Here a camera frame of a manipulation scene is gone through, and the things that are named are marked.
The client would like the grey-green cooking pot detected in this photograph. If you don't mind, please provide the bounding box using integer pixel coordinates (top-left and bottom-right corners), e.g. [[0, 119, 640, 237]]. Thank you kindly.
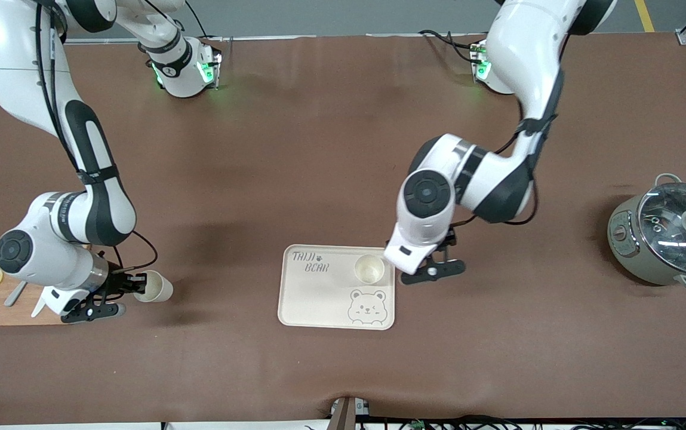
[[607, 173, 686, 293]]

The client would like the cream bear print tray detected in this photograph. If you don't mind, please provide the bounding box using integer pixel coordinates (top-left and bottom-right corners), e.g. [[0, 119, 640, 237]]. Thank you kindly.
[[277, 244, 396, 331]]

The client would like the black base cable bundle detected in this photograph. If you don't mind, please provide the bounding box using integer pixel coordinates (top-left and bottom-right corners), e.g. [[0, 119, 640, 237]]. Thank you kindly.
[[419, 29, 488, 64]]

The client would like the white plastic cup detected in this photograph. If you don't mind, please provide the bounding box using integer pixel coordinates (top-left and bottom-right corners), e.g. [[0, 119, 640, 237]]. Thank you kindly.
[[133, 270, 174, 304], [353, 253, 386, 285]]

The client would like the glass pot lid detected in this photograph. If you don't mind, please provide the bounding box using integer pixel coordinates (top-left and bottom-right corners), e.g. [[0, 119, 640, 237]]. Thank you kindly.
[[636, 182, 686, 276]]

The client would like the metal camera bracket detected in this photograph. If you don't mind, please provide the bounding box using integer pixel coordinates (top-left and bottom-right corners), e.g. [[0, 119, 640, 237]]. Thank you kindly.
[[330, 395, 372, 430]]

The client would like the grey plastic knife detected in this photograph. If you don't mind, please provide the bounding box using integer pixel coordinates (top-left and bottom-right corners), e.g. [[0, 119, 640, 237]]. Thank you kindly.
[[4, 281, 29, 308]]

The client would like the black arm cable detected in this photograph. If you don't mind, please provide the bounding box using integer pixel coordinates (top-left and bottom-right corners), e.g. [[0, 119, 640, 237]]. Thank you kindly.
[[33, 0, 159, 272], [497, 70, 563, 226]]

